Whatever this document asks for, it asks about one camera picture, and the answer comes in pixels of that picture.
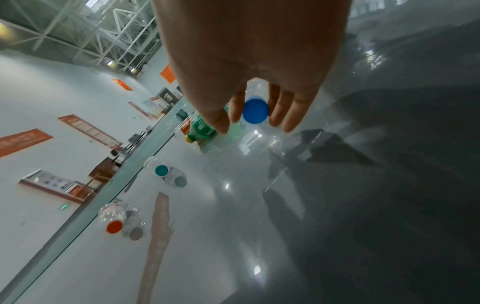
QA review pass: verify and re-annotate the teal-capped green-label plastic bottle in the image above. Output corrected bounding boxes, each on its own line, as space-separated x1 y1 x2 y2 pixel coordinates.
144 156 175 180

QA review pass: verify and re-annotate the clear blue-capped plastic bottle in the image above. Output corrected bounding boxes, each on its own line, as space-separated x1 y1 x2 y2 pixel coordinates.
239 77 286 140

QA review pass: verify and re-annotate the orange wall flag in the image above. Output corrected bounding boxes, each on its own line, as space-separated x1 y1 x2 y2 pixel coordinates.
159 63 177 84

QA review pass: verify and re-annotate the person's right hand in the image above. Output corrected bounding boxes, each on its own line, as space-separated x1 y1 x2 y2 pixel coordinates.
151 0 352 136

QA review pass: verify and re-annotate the red-capped landscape-label plastic bottle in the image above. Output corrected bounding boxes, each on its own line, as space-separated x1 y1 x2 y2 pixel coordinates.
98 201 129 236

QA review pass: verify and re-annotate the red wall banner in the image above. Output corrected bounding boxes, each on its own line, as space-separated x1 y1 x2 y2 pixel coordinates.
58 114 123 149
0 128 54 158

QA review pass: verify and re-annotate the brown wooden desk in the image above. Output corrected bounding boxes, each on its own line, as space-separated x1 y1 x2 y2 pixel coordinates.
89 157 123 191

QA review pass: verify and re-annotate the green yellow-capped plastic bottle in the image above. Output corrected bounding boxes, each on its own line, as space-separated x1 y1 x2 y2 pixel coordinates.
185 114 220 145

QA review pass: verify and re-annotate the red-framed notice board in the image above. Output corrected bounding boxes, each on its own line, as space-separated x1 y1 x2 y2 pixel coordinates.
18 169 95 204

